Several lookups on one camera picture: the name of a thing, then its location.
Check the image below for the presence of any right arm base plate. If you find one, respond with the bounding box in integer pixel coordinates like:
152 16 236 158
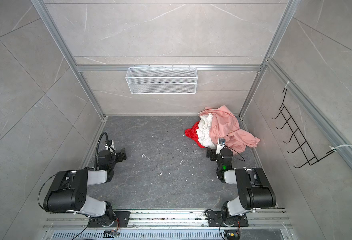
204 209 249 227

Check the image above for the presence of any aluminium mounting rail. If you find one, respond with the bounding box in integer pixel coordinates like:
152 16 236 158
42 209 294 231

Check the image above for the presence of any aluminium frame left post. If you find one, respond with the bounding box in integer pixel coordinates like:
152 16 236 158
31 0 106 120

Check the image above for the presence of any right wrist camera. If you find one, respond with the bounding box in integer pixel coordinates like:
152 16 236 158
216 138 226 155

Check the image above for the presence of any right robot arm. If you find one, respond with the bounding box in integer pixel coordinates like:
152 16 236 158
205 148 277 227

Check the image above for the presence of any pink cloth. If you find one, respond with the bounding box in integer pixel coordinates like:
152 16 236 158
199 106 261 155

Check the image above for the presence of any small circuit board connector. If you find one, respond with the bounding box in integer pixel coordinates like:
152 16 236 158
103 231 120 239

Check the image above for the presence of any aluminium frame right bar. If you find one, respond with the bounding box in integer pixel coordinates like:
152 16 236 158
267 58 352 169

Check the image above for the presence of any aluminium frame bar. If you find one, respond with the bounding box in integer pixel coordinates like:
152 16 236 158
76 64 262 72
267 58 352 169

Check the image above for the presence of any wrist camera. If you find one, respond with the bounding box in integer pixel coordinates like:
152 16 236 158
216 138 226 155
105 140 115 152

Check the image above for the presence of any white cloth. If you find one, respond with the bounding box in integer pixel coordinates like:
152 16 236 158
197 113 219 149

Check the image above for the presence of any white wire mesh basket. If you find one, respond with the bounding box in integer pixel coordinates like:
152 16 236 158
126 68 198 95

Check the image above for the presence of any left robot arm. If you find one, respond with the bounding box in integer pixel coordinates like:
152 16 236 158
43 149 131 228

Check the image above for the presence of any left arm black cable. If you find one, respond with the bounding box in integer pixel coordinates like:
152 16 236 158
94 131 110 169

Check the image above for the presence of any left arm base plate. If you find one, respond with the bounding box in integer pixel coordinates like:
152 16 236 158
87 211 131 228

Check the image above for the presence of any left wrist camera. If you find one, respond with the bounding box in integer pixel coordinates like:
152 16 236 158
105 140 115 152

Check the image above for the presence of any red cloth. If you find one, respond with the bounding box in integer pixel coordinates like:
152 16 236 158
185 121 205 149

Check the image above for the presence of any aluminium frame right post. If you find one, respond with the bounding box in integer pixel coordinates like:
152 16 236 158
239 0 301 120

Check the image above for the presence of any aluminium frame back bar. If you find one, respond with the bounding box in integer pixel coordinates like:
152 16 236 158
76 64 262 72

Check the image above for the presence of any black wire hook rack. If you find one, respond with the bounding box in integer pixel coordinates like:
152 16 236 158
271 89 336 169

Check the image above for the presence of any aluminium frame post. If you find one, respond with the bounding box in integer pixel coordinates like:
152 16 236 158
31 0 106 120
239 0 301 120

